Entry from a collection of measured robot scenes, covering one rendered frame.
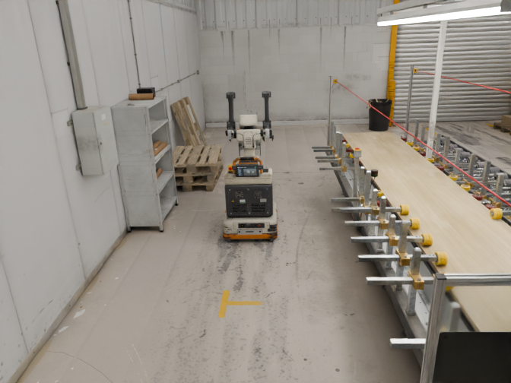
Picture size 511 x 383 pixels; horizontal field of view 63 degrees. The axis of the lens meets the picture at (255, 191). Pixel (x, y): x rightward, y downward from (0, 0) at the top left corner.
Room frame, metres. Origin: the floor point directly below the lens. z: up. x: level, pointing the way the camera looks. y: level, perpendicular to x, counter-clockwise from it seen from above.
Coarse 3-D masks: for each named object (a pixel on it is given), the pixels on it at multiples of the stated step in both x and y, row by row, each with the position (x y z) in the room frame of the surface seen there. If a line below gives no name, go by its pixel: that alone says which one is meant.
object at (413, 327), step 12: (348, 192) 3.98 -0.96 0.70; (372, 252) 2.79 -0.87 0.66; (384, 252) 2.72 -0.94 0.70; (384, 264) 2.51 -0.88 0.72; (384, 276) 2.43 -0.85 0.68; (396, 288) 2.23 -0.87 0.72; (396, 300) 2.13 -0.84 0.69; (408, 312) 1.98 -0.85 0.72; (408, 324) 1.90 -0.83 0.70; (420, 324) 1.89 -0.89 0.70; (408, 336) 1.87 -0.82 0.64; (420, 336) 1.80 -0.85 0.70; (420, 360) 1.68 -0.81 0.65
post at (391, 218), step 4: (392, 216) 2.48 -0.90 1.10; (392, 220) 2.48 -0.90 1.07; (392, 224) 2.48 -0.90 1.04; (388, 228) 2.51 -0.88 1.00; (392, 228) 2.48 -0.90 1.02; (388, 232) 2.50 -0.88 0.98; (392, 232) 2.48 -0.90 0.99; (388, 244) 2.48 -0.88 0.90; (388, 248) 2.48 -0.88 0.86; (392, 248) 2.48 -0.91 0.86; (388, 252) 2.48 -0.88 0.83; (388, 264) 2.48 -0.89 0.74
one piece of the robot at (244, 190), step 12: (228, 168) 4.38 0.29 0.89; (264, 168) 4.57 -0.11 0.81; (228, 180) 4.38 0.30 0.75; (240, 180) 4.37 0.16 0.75; (252, 180) 4.36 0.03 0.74; (264, 180) 4.35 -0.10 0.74; (228, 192) 4.38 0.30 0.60; (240, 192) 4.38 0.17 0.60; (252, 192) 4.36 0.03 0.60; (264, 192) 4.35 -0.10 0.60; (228, 204) 4.38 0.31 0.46; (240, 204) 4.37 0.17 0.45; (252, 204) 4.36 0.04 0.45; (264, 204) 4.35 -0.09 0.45; (228, 216) 4.38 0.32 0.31; (240, 216) 4.38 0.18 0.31; (252, 216) 4.37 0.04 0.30; (264, 216) 4.37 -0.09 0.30
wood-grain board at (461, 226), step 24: (360, 144) 5.15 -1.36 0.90; (384, 144) 5.10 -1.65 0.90; (384, 168) 4.13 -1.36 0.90; (408, 168) 4.10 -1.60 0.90; (432, 168) 4.07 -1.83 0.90; (384, 192) 3.43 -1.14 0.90; (408, 192) 3.41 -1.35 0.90; (432, 192) 3.39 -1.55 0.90; (456, 192) 3.37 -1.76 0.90; (408, 216) 2.91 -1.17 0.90; (432, 216) 2.90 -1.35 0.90; (456, 216) 2.88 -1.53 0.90; (480, 216) 2.86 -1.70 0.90; (456, 240) 2.49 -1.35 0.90; (480, 240) 2.48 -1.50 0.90; (504, 240) 2.46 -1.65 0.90; (432, 264) 2.21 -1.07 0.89; (456, 264) 2.18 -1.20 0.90; (480, 264) 2.17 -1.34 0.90; (504, 264) 2.16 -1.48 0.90
